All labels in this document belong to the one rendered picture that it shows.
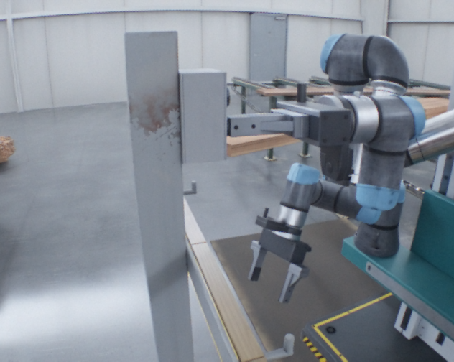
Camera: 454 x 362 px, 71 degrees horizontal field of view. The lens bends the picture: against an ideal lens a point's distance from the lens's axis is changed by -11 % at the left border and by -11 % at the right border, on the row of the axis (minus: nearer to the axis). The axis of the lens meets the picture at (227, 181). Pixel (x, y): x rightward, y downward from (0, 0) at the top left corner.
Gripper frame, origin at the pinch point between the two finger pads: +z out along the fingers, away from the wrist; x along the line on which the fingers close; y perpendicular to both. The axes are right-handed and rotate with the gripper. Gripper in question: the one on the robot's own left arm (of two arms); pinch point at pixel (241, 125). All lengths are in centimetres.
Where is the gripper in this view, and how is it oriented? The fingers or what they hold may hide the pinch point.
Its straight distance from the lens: 48.5
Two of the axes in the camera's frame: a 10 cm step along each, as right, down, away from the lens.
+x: 3.0, 2.9, -9.1
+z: -9.5, 1.1, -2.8
